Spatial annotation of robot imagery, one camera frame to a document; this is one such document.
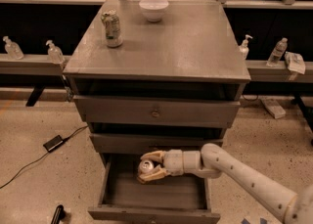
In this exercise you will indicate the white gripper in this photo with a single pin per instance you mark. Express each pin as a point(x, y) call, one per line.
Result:
point(172, 162)

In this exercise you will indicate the orange soda can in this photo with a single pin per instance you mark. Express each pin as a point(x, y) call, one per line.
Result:
point(146, 166)

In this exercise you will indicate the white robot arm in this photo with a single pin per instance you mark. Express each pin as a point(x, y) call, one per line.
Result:
point(211, 160)

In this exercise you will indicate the grey open bottom drawer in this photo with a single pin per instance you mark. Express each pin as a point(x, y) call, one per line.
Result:
point(171, 200)

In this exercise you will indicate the grey middle drawer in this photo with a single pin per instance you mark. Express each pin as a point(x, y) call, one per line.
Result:
point(141, 144)

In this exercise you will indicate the grey top drawer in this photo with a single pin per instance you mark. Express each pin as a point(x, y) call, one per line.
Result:
point(157, 111)

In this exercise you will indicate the grey metal drawer cabinet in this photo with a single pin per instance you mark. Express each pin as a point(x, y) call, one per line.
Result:
point(191, 54)

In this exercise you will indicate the green white soda can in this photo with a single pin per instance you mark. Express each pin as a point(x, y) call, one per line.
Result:
point(110, 21)

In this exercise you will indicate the black power adapter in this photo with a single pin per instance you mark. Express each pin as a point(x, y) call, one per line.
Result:
point(53, 144)

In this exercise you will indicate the black cylinder on floor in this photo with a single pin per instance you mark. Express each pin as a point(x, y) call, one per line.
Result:
point(59, 214)

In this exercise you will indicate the grey brick on floor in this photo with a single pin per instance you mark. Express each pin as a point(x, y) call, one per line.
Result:
point(274, 108)

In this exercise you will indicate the clear pump bottle right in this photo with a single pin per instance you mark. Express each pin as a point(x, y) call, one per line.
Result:
point(244, 46)

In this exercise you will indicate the clear pump bottle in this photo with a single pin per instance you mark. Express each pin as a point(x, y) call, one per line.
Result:
point(12, 48)
point(55, 53)
point(244, 46)

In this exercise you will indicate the white bowl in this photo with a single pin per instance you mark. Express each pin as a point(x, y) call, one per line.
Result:
point(153, 10)

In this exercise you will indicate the clear plastic water bottle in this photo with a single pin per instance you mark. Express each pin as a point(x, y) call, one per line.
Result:
point(277, 52)

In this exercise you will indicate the crumpled white packet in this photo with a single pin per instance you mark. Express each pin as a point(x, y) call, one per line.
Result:
point(295, 62)

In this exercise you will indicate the clear pump bottle far left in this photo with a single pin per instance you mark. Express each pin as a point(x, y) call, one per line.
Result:
point(12, 48)

